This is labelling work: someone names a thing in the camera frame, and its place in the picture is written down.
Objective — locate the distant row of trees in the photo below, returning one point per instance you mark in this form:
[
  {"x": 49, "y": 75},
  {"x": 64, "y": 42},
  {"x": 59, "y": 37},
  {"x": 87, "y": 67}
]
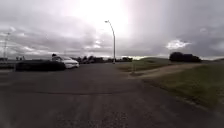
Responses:
[{"x": 100, "y": 59}]

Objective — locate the curved street lamp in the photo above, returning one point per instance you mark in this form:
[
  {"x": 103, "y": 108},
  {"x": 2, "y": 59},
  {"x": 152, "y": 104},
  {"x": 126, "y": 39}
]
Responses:
[{"x": 114, "y": 43}]

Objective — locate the white car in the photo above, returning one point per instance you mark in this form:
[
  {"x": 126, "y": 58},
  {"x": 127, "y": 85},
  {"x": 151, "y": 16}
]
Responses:
[{"x": 68, "y": 62}]

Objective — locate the pale dirt path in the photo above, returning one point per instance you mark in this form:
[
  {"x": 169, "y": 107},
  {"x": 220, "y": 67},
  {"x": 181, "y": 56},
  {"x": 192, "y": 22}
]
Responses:
[{"x": 163, "y": 70}]

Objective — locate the dark low hedge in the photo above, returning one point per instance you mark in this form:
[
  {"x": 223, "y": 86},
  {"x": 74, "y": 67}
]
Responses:
[{"x": 40, "y": 65}]

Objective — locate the clump of dark trees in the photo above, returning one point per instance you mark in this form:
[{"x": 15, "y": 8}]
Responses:
[{"x": 184, "y": 57}]

